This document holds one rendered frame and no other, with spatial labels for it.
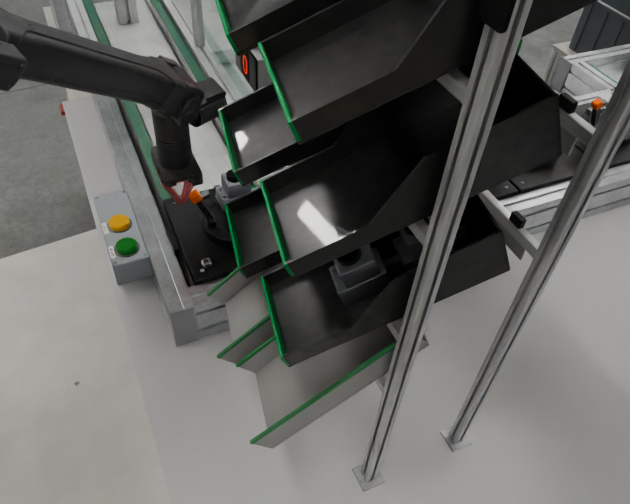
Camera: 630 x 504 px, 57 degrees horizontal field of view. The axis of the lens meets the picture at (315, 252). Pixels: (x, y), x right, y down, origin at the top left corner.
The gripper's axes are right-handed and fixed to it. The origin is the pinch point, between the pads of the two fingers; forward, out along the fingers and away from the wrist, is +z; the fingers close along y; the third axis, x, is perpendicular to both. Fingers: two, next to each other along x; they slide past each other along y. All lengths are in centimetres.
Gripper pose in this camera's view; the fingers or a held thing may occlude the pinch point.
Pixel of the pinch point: (181, 199)
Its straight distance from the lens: 110.6
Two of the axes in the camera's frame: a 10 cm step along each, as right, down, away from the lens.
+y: -4.1, -6.8, 6.1
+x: -9.1, 2.5, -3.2
